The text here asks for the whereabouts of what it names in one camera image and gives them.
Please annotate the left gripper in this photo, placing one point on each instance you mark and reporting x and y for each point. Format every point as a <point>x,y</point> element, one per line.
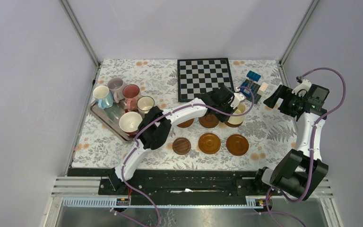
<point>222,118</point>

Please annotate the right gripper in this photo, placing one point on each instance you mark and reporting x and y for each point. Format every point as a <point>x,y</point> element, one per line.
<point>284,92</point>

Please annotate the cream yellow mug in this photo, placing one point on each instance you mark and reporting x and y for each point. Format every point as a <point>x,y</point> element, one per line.
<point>240,110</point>

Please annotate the brown wooden coaster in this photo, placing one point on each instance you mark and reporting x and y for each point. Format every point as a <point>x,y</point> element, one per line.
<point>209,143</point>
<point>186,124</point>
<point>233,124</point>
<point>237,145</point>
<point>209,121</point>

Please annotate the dark walnut coaster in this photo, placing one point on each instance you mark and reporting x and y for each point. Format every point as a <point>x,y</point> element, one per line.
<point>181,146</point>

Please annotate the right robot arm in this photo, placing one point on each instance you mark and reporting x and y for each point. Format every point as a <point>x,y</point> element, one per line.
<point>302,169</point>

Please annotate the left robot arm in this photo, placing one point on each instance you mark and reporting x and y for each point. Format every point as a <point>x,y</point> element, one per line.
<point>154,129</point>

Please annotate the white red bowl cup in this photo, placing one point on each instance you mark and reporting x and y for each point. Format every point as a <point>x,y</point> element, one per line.
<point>130,122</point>

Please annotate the white lego brick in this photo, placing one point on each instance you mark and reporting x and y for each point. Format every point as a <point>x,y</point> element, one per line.
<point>262,88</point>

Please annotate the grey lego baseplate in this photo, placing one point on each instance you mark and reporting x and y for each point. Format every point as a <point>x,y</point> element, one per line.
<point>253,86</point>

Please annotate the black white chessboard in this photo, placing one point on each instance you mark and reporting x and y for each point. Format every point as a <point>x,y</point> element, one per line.
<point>198,76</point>

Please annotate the blue lego brick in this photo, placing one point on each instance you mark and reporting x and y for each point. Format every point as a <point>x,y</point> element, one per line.
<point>253,76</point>

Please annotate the white black-rimmed enamel mug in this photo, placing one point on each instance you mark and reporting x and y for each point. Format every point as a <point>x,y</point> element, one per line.
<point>145,104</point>

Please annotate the floral tablecloth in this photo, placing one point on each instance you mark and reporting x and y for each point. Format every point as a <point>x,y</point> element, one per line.
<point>270,133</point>

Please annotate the pink enamel mug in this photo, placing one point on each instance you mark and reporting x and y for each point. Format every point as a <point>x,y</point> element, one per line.
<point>131,94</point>

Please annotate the lavender ceramic mug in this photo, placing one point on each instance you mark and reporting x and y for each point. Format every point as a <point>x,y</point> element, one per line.
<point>116,87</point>

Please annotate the metal serving tray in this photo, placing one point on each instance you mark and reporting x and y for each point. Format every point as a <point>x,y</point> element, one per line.
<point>110,117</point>

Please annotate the light blue mug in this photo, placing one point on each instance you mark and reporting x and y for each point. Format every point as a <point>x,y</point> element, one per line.
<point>103,96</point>

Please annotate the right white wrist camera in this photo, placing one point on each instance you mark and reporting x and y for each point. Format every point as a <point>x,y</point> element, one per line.
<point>303,86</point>

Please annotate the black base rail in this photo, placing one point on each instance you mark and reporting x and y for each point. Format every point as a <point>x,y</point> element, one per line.
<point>185,187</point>

